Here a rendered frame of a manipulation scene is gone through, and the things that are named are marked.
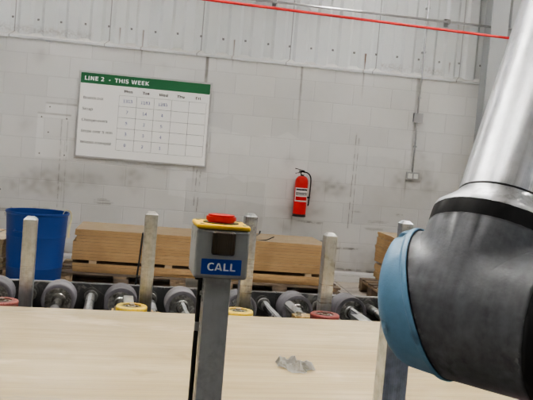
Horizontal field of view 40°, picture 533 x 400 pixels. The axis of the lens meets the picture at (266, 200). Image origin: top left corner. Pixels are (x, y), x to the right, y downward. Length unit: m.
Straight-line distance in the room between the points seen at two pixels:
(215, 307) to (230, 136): 7.29
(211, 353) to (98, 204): 7.31
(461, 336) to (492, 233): 0.08
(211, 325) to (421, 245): 0.44
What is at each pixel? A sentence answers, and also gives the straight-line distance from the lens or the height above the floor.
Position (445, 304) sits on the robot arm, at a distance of 0.57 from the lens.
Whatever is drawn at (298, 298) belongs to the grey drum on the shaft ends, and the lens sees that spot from 2.56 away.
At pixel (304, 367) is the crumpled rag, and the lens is 1.50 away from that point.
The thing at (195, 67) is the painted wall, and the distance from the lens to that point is 8.27.
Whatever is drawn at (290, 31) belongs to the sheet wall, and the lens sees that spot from 8.46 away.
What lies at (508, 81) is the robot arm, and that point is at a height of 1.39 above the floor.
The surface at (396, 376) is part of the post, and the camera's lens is 1.07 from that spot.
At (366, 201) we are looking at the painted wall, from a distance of 8.52.
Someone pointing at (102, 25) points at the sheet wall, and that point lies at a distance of 8.37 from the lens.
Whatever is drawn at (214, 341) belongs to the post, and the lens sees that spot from 0.99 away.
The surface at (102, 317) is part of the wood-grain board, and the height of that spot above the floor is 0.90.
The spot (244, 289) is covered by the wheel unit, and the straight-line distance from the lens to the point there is 2.10.
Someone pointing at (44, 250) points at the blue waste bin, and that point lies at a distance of 6.62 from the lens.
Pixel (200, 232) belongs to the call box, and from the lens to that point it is 0.94.
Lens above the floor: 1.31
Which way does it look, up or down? 3 degrees down
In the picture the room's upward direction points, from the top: 5 degrees clockwise
